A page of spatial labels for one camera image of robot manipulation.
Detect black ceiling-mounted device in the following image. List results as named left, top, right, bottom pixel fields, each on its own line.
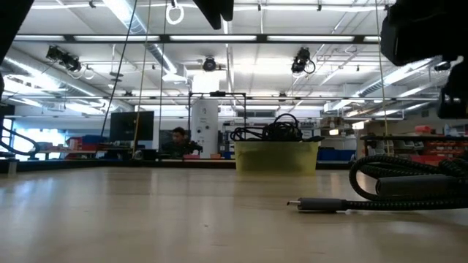
left=45, top=45, right=83, bottom=73

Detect grey braided USB-C cable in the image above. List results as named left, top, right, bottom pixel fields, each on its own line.
left=287, top=155, right=468, bottom=213

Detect red and blue storage bins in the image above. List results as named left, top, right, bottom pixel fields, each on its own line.
left=65, top=134, right=110, bottom=153

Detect black arm base cable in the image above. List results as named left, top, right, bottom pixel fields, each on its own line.
left=0, top=125, right=42, bottom=157

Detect black overhead camera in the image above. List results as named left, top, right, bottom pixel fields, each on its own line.
left=290, top=46, right=317, bottom=75

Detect shelf with red bins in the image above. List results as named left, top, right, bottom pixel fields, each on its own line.
left=360, top=123, right=468, bottom=165

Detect black background monitor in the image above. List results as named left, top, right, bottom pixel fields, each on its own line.
left=108, top=110, right=155, bottom=142

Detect black metal frame stand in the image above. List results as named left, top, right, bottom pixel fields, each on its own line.
left=187, top=91, right=248, bottom=142

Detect black hanging cable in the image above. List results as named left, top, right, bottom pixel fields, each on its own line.
left=100, top=0, right=139, bottom=137

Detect yellow plastic bin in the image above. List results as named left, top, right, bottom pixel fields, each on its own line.
left=235, top=140, right=320, bottom=175

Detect white hanging cable loop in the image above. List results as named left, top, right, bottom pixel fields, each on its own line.
left=165, top=0, right=185, bottom=26

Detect white cylindrical column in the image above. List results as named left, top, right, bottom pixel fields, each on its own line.
left=190, top=98, right=219, bottom=159

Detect person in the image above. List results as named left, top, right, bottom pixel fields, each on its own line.
left=160, top=126, right=195, bottom=159

